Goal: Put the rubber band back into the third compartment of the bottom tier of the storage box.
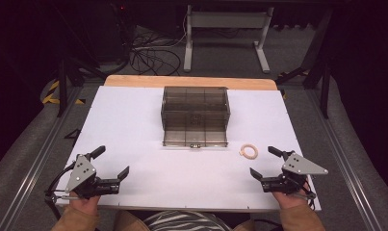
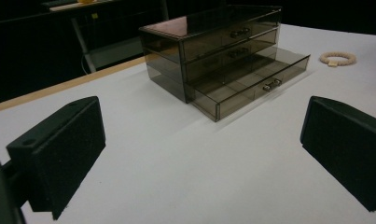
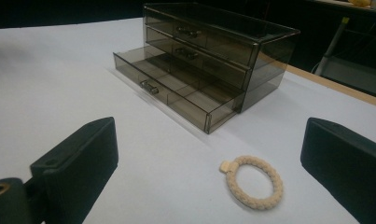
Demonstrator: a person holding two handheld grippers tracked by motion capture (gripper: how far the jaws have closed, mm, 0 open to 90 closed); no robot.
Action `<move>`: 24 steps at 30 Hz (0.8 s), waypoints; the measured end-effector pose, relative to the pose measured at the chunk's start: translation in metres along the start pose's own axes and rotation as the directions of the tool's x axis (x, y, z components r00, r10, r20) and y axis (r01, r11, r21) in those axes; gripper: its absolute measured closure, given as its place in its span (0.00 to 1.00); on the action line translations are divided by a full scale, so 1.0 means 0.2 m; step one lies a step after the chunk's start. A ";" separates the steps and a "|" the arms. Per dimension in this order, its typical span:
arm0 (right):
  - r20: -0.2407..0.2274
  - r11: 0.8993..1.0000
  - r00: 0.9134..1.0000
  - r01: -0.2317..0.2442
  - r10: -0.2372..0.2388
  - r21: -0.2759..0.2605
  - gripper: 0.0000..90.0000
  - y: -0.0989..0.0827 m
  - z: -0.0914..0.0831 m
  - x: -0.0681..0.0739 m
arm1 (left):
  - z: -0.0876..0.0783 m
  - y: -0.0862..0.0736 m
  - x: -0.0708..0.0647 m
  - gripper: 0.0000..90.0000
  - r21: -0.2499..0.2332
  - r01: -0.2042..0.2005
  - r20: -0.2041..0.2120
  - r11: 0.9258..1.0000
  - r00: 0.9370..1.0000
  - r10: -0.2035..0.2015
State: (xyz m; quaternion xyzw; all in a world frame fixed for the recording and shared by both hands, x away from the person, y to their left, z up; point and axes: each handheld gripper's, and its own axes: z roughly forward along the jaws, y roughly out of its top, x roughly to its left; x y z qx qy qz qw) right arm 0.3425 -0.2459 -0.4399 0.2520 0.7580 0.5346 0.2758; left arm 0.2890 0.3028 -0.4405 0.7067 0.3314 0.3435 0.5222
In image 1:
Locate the person's right hand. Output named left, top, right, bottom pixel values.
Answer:
left=272, top=182, right=312, bottom=210

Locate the person's tan trouser leg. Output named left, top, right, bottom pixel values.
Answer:
left=232, top=219, right=257, bottom=231
left=113, top=210, right=151, bottom=231

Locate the white metal desk frame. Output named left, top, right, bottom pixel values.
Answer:
left=183, top=4, right=275, bottom=74

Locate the person's left hand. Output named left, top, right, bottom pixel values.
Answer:
left=69, top=192, right=101, bottom=216

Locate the person's striped shirt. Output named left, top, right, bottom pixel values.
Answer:
left=142, top=210, right=232, bottom=231

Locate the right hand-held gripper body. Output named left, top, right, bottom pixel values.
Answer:
left=260, top=152, right=329, bottom=195

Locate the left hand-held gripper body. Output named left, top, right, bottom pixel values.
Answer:
left=65, top=153, right=122, bottom=199

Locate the beige ring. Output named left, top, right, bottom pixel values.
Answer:
left=239, top=143, right=259, bottom=160

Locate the wooden table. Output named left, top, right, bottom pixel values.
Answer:
left=103, top=74, right=278, bottom=91

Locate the right hand-held gripper cable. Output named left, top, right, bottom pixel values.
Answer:
left=297, top=188, right=318, bottom=212

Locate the transparent grey drawer box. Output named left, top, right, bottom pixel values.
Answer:
left=160, top=85, right=231, bottom=149

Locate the white board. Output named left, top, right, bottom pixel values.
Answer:
left=55, top=85, right=323, bottom=214

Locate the black metal stand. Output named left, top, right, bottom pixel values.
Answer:
left=275, top=8, right=333, bottom=120

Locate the grey metal floor rail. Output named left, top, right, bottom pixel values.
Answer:
left=304, top=90, right=384, bottom=231
left=0, top=86, right=84, bottom=231

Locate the hand-held gripper cable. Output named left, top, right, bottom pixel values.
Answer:
left=43, top=161, right=78, bottom=221
left=297, top=188, right=318, bottom=212

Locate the yellow black hazard tape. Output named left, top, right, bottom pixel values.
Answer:
left=41, top=79, right=87, bottom=106

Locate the bundle of black floor cables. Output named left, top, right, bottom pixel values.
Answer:
left=129, top=13, right=188, bottom=77

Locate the black tripod stand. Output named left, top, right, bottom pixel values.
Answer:
left=55, top=38, right=107, bottom=118

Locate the left hand-held gripper cable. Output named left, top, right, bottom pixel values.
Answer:
left=43, top=161, right=78, bottom=221

